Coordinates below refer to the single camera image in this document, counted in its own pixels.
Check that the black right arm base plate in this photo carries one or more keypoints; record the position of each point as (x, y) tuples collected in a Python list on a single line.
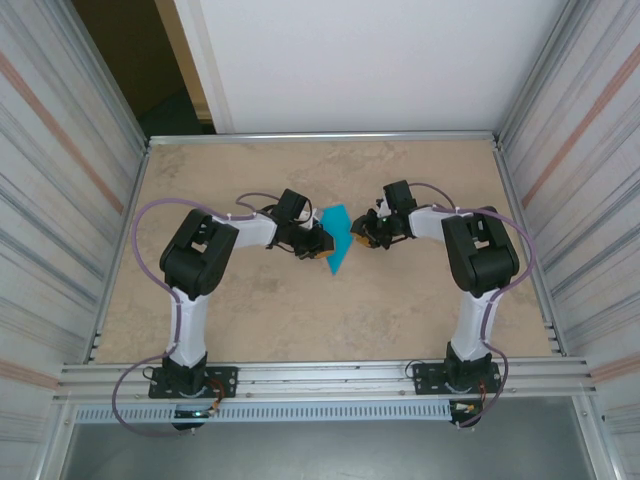
[(425, 382)]

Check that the wide aluminium mounting rail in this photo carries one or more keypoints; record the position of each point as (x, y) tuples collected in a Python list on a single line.
[(325, 382)]

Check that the beige door frame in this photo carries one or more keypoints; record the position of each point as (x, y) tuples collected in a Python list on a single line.
[(185, 60)]

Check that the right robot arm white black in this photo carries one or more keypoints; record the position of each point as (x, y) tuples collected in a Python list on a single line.
[(472, 330)]

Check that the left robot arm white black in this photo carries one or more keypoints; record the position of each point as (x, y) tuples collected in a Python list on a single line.
[(190, 325)]

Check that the blue cloth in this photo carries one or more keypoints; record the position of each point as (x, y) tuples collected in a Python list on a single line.
[(341, 235)]

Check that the aluminium rail below white wall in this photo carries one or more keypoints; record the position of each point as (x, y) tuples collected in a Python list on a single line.
[(325, 138)]

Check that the aluminium side rail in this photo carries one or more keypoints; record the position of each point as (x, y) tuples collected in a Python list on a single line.
[(530, 250), (120, 250)]

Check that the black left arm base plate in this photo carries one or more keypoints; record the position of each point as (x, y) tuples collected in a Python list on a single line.
[(225, 382)]

